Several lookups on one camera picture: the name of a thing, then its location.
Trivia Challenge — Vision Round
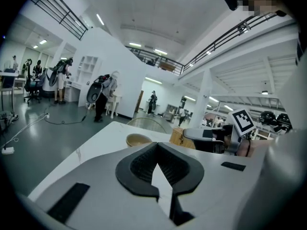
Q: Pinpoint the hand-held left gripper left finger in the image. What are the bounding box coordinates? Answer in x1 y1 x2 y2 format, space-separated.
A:
27 141 170 229

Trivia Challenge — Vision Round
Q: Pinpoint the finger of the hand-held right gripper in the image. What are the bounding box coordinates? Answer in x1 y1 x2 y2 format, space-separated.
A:
194 139 226 154
183 127 225 141

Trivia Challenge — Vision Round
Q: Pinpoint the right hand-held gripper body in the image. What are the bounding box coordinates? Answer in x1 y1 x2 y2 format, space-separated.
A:
224 108 256 156

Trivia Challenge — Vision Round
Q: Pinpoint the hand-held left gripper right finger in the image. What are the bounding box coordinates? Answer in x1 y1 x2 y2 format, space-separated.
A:
154 141 263 227

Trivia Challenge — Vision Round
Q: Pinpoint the beige bowl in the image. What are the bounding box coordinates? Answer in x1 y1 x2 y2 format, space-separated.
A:
126 133 153 148

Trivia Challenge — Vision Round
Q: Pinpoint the person's right forearm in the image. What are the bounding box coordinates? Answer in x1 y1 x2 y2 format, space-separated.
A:
239 138 269 158

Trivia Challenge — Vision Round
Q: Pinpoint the wicker basket box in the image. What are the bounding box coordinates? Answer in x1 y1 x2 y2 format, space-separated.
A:
169 127 196 150

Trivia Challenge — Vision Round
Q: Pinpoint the black domed device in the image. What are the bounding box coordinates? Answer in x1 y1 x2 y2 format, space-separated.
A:
260 110 276 126
275 113 293 131

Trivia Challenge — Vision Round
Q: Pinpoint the grey open cabinet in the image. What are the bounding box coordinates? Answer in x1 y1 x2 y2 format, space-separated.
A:
165 104 179 122

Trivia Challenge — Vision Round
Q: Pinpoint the brown wooden ladder shelf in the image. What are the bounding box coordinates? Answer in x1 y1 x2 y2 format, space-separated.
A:
135 90 144 114

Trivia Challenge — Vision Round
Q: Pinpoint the black mezzanine railing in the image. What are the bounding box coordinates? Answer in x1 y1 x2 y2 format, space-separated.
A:
126 11 288 76
28 0 89 41

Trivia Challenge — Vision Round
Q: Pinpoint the black and white sneaker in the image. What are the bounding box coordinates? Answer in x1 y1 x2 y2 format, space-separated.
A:
0 111 19 124

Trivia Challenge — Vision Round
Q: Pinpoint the white shelf unit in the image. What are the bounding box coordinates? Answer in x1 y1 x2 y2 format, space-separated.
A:
76 55 103 86

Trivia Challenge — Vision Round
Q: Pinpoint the black office chair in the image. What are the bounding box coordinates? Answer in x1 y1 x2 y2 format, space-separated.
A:
23 58 41 104

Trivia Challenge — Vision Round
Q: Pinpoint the gold wire chair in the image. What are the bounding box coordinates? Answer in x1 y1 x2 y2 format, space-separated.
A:
126 117 171 133

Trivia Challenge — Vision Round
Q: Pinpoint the black floor cable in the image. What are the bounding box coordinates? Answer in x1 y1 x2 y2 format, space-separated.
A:
44 103 89 125

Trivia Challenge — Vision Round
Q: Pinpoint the white power cable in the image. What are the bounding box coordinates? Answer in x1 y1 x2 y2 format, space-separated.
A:
0 114 50 150

